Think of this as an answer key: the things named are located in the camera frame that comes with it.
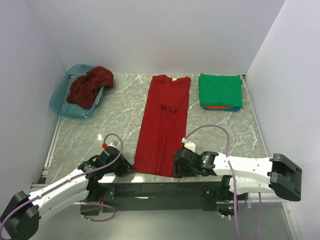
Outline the bright red t shirt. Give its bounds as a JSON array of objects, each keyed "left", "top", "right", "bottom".
[{"left": 133, "top": 74, "right": 191, "bottom": 177}]

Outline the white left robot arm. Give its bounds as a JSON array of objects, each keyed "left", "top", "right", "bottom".
[{"left": 0, "top": 146, "right": 135, "bottom": 240}]

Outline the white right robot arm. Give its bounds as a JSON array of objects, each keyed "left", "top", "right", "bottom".
[{"left": 173, "top": 147, "right": 303, "bottom": 202}]

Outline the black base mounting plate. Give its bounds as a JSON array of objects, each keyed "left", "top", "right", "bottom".
[{"left": 84, "top": 180, "right": 234, "bottom": 212}]

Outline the orange folded t shirt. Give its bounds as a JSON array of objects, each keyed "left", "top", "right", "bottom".
[{"left": 203, "top": 105, "right": 237, "bottom": 109}]

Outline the green folded t shirt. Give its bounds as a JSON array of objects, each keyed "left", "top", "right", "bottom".
[{"left": 198, "top": 73, "right": 243, "bottom": 108}]

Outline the dark red t shirt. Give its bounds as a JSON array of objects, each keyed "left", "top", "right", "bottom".
[{"left": 66, "top": 66, "right": 114, "bottom": 110}]

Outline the blue transparent plastic bin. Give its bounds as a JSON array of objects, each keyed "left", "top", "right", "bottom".
[{"left": 50, "top": 64, "right": 104, "bottom": 119}]

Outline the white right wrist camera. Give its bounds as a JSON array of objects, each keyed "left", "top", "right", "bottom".
[{"left": 181, "top": 137, "right": 196, "bottom": 152}]

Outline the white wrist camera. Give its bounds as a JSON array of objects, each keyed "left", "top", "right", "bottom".
[
  {"left": 102, "top": 140, "right": 119, "bottom": 149},
  {"left": 181, "top": 137, "right": 196, "bottom": 152}
]

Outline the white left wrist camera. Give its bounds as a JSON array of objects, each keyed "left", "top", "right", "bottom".
[{"left": 102, "top": 140, "right": 119, "bottom": 149}]

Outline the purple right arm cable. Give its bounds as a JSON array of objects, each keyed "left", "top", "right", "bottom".
[{"left": 184, "top": 124, "right": 263, "bottom": 240}]

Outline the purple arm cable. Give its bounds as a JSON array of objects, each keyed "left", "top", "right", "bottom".
[
  {"left": 0, "top": 133, "right": 123, "bottom": 235},
  {"left": 184, "top": 124, "right": 263, "bottom": 240}
]

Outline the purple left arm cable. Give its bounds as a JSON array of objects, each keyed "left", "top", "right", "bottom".
[{"left": 0, "top": 133, "right": 123, "bottom": 235}]

